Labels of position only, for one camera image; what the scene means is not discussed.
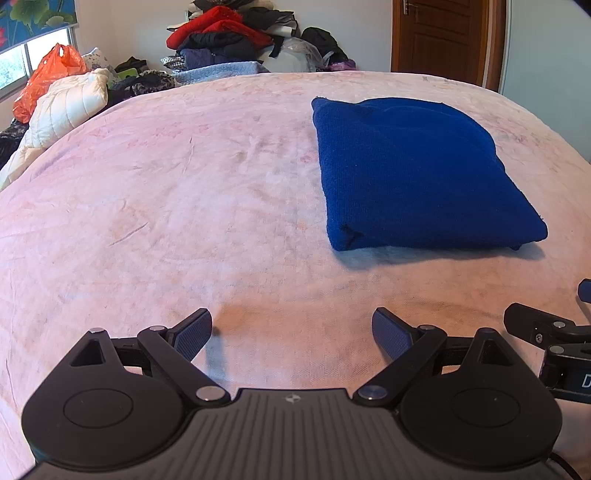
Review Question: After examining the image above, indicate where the floral pillow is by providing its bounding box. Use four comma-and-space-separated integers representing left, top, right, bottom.
82, 47, 116, 72

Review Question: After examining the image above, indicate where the lotus print roller blind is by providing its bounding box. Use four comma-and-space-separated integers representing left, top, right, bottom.
0, 0, 79, 51

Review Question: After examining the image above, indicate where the blue beaded sweater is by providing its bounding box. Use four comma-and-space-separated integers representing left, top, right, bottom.
311, 95, 549, 252

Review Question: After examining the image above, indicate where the black and white garment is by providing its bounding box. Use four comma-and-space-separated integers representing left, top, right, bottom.
242, 7, 298, 40

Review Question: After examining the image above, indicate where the black cable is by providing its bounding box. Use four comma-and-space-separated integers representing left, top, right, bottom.
549, 453, 583, 480

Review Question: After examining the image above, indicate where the light blue blanket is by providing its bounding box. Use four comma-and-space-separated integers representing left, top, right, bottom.
173, 61, 271, 86

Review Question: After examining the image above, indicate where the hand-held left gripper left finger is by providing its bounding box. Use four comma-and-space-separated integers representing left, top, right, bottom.
68, 308, 232, 409

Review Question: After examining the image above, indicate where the orange plastic bag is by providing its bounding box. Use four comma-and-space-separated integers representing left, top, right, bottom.
12, 43, 88, 124

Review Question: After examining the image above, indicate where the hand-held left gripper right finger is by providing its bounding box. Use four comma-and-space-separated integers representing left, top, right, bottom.
352, 307, 519, 409

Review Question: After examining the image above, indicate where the pink blanket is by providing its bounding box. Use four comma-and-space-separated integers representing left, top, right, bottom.
0, 69, 591, 480

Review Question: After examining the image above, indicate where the white quilted pillow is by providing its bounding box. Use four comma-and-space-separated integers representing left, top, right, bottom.
0, 68, 112, 192

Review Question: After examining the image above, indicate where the clear plastic bag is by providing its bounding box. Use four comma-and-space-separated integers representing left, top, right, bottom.
263, 37, 324, 73

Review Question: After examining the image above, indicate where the navy quilted garment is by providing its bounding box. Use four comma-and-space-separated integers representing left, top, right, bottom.
179, 48, 232, 70

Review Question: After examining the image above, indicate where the black and green bag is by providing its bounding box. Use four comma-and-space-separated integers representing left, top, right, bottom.
113, 56, 148, 81

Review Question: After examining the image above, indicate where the window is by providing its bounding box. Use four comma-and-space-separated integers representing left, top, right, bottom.
0, 25, 77, 100

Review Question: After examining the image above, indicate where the black padded jacket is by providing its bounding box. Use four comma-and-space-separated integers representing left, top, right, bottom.
185, 31, 259, 58

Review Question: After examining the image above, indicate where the brown wooden door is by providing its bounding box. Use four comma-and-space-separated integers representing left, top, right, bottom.
390, 0, 509, 92

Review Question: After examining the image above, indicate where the red garment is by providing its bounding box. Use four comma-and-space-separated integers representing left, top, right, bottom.
166, 6, 274, 51

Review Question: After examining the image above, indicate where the leopard print cloth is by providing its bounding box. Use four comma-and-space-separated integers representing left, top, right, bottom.
111, 69, 176, 97

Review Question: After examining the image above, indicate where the dark patterned cloth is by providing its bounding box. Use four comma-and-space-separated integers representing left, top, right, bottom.
0, 117, 31, 169

